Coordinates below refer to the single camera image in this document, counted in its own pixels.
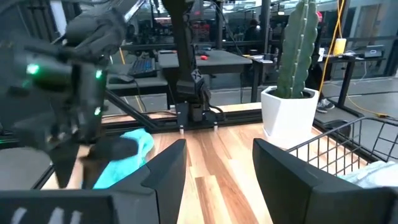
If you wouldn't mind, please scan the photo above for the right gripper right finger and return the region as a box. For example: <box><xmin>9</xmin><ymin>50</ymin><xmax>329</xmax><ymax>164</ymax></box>
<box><xmin>252</xmin><ymin>139</ymin><xmax>398</xmax><ymax>224</ymax></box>

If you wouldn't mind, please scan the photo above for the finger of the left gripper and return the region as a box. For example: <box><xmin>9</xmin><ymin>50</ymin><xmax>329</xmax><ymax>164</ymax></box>
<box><xmin>49</xmin><ymin>142</ymin><xmax>80</xmax><ymax>189</ymax></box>
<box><xmin>79</xmin><ymin>136</ymin><xmax>139</xmax><ymax>189</ymax></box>

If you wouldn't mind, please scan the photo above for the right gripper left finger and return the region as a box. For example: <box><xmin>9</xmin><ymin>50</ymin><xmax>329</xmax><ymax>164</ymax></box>
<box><xmin>0</xmin><ymin>139</ymin><xmax>187</xmax><ymax>224</ymax></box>

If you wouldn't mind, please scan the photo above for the teal microfiber towel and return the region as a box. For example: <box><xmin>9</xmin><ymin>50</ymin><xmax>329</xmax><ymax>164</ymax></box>
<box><xmin>93</xmin><ymin>128</ymin><xmax>155</xmax><ymax>190</ymax></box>

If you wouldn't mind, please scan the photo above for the green microfiber towel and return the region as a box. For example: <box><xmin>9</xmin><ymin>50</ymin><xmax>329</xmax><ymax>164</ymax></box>
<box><xmin>338</xmin><ymin>160</ymin><xmax>398</xmax><ymax>189</ymax></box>

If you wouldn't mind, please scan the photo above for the dark grey desk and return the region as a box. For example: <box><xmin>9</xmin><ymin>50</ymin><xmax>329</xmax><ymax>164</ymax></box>
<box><xmin>105</xmin><ymin>57</ymin><xmax>170</xmax><ymax>97</ymax></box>

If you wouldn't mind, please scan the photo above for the white plant pot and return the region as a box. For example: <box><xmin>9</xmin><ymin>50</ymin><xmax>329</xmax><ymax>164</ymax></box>
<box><xmin>260</xmin><ymin>85</ymin><xmax>320</xmax><ymax>150</ymax></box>

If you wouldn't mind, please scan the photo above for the black computer keyboard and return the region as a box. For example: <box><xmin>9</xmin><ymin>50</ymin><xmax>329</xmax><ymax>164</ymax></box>
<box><xmin>127</xmin><ymin>57</ymin><xmax>157</xmax><ymax>78</ymax></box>

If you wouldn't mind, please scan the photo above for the person's shoe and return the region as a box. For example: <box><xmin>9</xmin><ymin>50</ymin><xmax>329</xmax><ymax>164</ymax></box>
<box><xmin>316</xmin><ymin>98</ymin><xmax>336</xmax><ymax>113</ymax></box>

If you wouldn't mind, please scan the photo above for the black desk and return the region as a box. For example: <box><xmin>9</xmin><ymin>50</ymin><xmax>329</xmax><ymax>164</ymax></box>
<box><xmin>317</xmin><ymin>52</ymin><xmax>386</xmax><ymax>118</ymax></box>

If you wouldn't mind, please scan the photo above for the grey side table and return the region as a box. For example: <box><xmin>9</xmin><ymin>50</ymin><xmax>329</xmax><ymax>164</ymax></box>
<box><xmin>158</xmin><ymin>49</ymin><xmax>252</xmax><ymax>103</ymax></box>

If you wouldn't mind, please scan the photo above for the green cactus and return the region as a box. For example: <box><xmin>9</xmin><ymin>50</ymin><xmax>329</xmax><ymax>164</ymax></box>
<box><xmin>275</xmin><ymin>0</ymin><xmax>320</xmax><ymax>100</ymax></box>

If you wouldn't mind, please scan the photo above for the yellow cup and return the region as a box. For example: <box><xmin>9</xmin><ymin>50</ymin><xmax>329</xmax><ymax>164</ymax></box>
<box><xmin>333</xmin><ymin>37</ymin><xmax>347</xmax><ymax>56</ymax></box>

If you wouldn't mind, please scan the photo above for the grey electronic device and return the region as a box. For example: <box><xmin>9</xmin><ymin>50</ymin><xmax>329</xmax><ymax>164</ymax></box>
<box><xmin>363</xmin><ymin>45</ymin><xmax>385</xmax><ymax>58</ymax></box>

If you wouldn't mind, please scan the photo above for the person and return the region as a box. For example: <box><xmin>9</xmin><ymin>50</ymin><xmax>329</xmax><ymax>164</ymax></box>
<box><xmin>244</xmin><ymin>18</ymin><xmax>262</xmax><ymax>41</ymax></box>

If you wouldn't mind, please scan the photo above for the black wire basket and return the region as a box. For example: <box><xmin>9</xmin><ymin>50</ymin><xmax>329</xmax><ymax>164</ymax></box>
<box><xmin>285</xmin><ymin>116</ymin><xmax>398</xmax><ymax>178</ymax></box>

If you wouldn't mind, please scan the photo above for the yellow extension cable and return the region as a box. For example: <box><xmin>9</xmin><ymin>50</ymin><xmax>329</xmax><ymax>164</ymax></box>
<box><xmin>318</xmin><ymin>0</ymin><xmax>389</xmax><ymax>118</ymax></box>

